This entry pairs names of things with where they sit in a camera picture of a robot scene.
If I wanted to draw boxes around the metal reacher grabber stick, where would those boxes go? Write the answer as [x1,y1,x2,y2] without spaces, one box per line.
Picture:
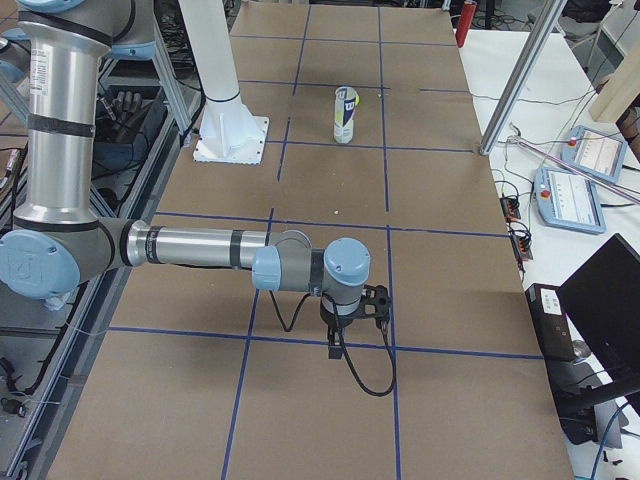
[507,136,639,205]

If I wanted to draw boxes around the wooden board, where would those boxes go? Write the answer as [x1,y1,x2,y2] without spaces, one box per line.
[589,44,640,123]

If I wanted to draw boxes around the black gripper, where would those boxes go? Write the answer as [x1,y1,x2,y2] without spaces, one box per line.
[320,297,366,359]

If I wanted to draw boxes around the black desktop box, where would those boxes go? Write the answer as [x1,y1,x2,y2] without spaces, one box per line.
[525,283,581,364]

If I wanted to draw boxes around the orange black connector board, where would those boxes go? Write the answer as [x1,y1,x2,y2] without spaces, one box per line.
[499,196,521,221]

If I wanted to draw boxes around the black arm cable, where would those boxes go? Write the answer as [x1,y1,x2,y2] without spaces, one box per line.
[268,289,399,398]

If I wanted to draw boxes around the far blue teach pendant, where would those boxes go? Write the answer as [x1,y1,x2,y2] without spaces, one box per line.
[561,125,627,183]

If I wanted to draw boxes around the aluminium side frame rack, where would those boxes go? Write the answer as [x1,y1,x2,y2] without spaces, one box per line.
[1,1,196,479]

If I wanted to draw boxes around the blue teach pendant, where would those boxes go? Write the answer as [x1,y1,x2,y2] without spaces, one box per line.
[561,125,627,183]
[534,166,606,235]

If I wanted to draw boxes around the black computer monitor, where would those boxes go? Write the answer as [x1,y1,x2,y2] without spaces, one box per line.
[556,233,639,416]

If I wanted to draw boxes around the aluminium frame post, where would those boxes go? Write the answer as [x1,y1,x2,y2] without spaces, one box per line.
[479,0,567,156]

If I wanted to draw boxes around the clear tennis ball can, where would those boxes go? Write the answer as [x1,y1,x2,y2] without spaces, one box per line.
[333,86,358,144]

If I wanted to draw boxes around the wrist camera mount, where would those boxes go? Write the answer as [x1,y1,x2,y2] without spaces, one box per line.
[360,285,391,322]

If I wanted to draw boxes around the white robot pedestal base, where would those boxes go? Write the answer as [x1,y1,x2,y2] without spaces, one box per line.
[179,0,269,165]

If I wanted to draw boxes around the near blue teach pendant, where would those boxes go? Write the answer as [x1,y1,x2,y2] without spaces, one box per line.
[534,166,606,235]

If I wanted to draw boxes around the red cylinder tube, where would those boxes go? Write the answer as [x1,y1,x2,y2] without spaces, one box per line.
[455,0,477,48]

